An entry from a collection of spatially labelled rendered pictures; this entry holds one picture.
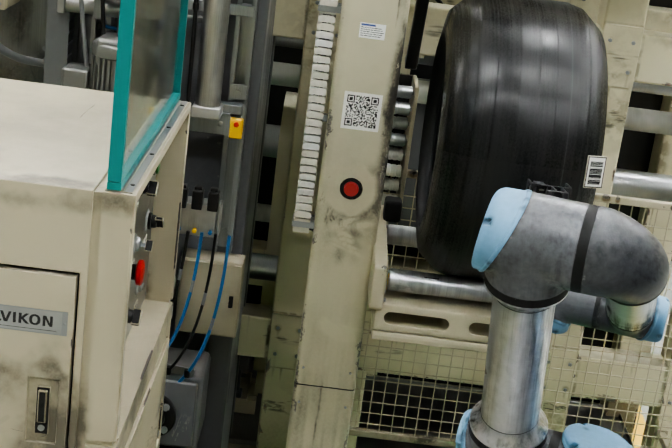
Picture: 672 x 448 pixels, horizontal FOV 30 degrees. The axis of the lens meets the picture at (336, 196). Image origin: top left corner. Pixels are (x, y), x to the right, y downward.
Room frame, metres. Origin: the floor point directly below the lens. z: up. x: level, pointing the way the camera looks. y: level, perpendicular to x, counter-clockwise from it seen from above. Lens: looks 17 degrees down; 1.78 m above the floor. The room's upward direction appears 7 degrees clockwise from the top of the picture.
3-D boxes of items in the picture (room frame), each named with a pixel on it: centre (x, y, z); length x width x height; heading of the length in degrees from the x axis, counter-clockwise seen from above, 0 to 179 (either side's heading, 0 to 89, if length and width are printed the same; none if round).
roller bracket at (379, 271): (2.49, -0.10, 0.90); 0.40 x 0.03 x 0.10; 1
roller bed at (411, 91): (2.87, -0.06, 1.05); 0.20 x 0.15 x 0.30; 91
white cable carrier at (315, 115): (2.43, 0.06, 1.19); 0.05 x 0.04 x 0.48; 1
